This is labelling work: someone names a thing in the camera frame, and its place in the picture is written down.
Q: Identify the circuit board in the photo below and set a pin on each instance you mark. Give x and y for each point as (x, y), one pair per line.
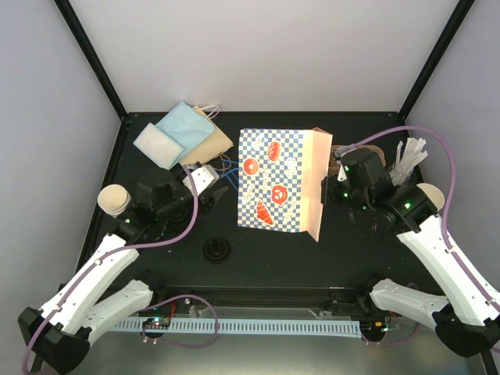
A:
(378, 326)
(156, 323)

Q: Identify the brown kraft paper bag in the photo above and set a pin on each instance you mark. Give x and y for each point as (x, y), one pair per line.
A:
(214, 145)

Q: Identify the white napkin pack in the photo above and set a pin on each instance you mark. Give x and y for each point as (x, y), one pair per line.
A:
(158, 147)

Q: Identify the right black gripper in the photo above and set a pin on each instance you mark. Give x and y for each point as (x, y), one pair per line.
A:
(329, 197)

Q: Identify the glass of wrapped straws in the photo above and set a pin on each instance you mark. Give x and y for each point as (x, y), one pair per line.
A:
(408, 156)

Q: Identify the blue slotted cable duct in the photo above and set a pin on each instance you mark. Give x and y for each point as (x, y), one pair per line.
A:
(326, 328)

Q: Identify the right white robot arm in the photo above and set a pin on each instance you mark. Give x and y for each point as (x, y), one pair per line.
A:
(465, 316)

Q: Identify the right paper cup stack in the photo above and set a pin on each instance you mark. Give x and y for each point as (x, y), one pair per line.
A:
(435, 195)

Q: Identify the brown pulp cup carrier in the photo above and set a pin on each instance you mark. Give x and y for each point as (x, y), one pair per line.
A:
(373, 148)

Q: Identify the paper cup stack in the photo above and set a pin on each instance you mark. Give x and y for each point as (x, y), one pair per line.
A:
(113, 199)
(435, 195)

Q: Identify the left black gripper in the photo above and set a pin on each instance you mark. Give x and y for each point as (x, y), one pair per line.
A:
(205, 205)

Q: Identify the black cup lid front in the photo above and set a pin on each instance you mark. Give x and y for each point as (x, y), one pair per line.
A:
(216, 250)

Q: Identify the checkered pastry paper bag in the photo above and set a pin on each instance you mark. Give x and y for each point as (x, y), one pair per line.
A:
(280, 174)

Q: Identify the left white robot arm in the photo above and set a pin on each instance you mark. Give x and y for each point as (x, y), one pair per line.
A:
(161, 212)

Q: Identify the light blue paper bag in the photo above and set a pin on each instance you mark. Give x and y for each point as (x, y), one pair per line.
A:
(186, 127)

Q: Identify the left paper cup stack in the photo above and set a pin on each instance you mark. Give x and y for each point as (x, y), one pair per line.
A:
(113, 199)

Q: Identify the left circuit board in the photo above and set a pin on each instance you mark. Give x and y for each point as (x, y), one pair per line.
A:
(156, 323)

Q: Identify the right circuit board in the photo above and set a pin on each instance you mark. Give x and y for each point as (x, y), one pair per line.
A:
(378, 326)

